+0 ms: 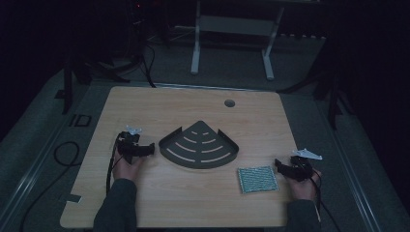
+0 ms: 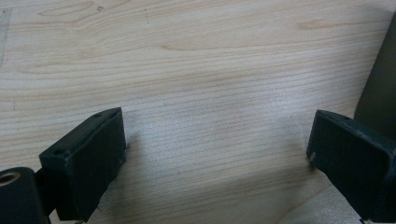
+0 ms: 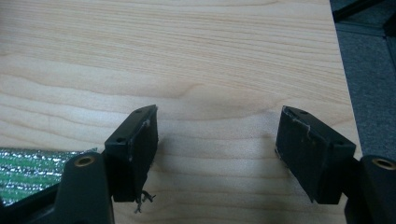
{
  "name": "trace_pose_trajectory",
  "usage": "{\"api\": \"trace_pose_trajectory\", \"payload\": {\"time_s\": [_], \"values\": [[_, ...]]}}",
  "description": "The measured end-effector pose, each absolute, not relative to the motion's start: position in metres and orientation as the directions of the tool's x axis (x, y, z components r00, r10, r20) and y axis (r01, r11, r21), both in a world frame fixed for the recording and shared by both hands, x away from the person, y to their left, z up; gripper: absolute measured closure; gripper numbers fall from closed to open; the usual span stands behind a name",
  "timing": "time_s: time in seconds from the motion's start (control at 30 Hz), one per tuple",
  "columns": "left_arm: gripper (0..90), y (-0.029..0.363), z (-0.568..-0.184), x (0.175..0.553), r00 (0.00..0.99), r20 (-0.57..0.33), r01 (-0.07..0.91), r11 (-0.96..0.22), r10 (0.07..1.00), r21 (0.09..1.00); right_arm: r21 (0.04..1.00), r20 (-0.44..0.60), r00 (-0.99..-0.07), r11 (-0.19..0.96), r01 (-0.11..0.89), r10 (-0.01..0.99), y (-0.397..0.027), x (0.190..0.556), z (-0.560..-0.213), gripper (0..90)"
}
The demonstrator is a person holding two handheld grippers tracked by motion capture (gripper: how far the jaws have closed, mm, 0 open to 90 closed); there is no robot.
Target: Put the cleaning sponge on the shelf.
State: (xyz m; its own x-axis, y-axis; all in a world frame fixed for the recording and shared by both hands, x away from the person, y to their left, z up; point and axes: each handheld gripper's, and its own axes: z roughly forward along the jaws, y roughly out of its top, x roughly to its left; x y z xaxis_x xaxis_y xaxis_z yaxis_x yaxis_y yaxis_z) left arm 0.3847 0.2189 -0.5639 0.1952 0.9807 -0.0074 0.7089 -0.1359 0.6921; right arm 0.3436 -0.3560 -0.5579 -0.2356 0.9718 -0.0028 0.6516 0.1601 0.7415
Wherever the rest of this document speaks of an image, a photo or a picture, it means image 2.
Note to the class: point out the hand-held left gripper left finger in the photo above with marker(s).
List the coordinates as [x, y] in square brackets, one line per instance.
[87, 161]

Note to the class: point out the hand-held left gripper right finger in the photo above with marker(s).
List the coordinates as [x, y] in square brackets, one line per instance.
[351, 161]

